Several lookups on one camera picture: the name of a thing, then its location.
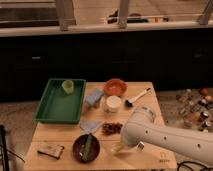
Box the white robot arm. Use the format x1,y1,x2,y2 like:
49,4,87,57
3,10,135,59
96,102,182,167
120,106,213,166

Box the white paper cup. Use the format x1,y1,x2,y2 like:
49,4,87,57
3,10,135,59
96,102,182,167
105,96,121,113

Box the light green cup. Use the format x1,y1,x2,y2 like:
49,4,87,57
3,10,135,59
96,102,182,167
62,80,74,94

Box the orange bowl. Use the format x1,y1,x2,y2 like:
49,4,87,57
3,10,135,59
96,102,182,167
103,78,127,96

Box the blue sponge block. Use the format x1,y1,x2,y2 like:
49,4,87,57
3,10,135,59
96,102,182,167
85,89,103,108

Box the grey folded cloth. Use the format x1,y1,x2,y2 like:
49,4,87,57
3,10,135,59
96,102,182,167
80,120,102,134

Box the green plastic tray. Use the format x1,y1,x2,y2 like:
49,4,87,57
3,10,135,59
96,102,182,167
35,78,86,124

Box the dark brown plate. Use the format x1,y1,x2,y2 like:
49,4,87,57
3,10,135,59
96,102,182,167
72,134,100,163

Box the green cucumber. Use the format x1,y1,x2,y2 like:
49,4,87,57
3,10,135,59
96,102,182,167
82,134,92,162

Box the small brown box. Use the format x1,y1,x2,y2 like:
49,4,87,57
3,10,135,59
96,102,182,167
37,144,64,159

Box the spice bottles on floor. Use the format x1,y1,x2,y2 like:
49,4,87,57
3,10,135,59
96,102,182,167
176,88,213,132

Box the black stand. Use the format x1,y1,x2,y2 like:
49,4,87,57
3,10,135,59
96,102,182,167
0,125,10,171

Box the black cable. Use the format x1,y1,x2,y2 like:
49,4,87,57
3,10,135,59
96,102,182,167
176,160,209,171

